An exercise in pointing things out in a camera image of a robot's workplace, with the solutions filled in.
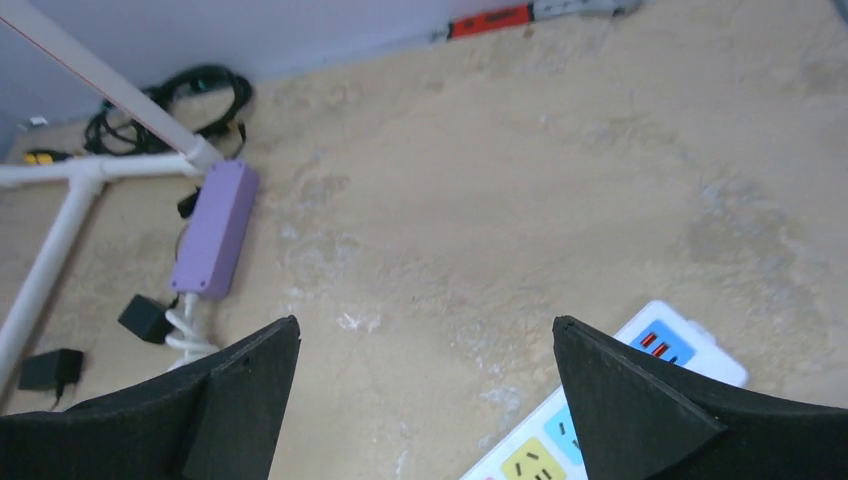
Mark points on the white pvc pipe frame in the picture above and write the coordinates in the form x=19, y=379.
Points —
x=86, y=176

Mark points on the white plug with cord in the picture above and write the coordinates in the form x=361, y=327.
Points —
x=185, y=336

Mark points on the white power strip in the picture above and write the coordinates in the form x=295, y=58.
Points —
x=657, y=329

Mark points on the yellow handled screwdriver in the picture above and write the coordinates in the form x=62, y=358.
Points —
x=46, y=156

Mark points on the purple rectangular box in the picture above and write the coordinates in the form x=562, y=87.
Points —
x=211, y=245

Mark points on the black plug adapter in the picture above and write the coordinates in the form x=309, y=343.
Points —
x=145, y=317
x=52, y=370

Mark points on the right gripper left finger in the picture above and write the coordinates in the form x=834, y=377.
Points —
x=216, y=418

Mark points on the red adjustable wrench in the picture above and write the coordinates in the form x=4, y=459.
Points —
x=528, y=13

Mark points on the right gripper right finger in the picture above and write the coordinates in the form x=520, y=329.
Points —
x=638, y=417

